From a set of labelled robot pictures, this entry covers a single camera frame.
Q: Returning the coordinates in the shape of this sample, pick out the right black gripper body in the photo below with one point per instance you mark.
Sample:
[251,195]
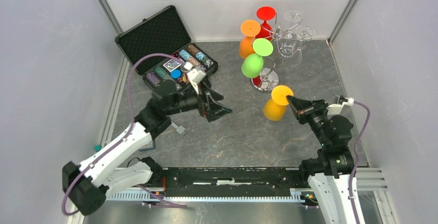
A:
[314,115]

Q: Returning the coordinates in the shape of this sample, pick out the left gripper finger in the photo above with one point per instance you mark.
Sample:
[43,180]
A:
[215,111]
[211,95]

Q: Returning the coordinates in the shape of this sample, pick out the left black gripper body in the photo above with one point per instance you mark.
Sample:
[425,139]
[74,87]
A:
[198,101]

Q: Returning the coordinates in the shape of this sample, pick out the yellow plastic wine glass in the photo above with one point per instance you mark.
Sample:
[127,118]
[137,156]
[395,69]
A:
[275,107]

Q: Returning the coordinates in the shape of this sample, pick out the green plastic wine glass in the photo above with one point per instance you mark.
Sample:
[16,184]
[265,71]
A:
[254,62]

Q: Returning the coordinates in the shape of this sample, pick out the clear wine glass front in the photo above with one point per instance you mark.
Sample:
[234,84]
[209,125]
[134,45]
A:
[304,34]

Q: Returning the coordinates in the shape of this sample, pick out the clear wine glass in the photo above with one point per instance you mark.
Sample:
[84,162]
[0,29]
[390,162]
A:
[285,30]
[304,34]

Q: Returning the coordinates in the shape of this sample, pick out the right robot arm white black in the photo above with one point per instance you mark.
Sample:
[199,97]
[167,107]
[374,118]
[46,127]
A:
[331,175]

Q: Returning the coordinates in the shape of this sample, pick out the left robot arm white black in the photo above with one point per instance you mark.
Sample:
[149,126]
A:
[88,183]

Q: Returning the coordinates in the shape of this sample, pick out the clear wine glass rear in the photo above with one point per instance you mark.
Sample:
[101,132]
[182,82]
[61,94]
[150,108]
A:
[285,30]

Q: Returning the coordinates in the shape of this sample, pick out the chrome wine glass rack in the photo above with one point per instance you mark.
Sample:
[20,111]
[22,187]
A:
[268,78]

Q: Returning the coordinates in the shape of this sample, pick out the orange plastic wine glass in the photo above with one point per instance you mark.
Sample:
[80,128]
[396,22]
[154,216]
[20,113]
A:
[250,29]

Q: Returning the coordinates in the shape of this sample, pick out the red plastic wine glass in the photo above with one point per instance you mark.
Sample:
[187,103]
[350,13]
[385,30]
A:
[265,14]

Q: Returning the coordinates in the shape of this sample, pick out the blue round dealer chip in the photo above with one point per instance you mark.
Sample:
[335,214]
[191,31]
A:
[176,73]

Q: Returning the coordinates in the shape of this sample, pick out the playing card deck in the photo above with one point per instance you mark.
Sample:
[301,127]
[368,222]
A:
[172,64]

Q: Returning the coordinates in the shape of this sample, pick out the black poker chip case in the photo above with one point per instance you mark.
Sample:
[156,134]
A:
[165,34]

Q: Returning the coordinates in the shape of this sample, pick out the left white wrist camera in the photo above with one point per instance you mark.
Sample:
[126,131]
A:
[196,75]

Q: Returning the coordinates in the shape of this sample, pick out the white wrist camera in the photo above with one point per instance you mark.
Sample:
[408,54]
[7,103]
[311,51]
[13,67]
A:
[339,104]
[196,75]

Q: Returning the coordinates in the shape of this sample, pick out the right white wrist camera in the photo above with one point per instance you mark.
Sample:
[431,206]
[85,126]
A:
[339,104]

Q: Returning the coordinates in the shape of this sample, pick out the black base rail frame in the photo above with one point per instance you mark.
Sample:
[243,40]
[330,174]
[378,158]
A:
[227,184]

